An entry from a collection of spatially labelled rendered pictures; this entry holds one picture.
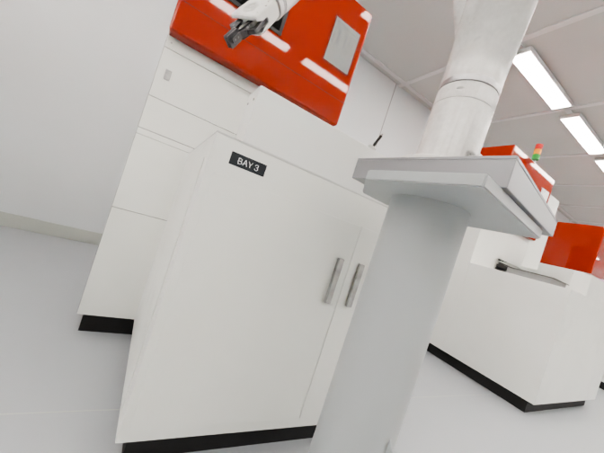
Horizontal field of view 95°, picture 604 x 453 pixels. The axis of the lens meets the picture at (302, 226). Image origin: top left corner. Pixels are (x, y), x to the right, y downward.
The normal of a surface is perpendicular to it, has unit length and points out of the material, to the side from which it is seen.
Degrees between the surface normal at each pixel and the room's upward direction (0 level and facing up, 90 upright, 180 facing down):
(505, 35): 121
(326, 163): 90
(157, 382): 90
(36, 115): 90
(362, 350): 90
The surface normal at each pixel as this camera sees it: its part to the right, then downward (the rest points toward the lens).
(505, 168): -0.76, -0.25
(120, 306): 0.46, 0.15
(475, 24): -0.66, 0.38
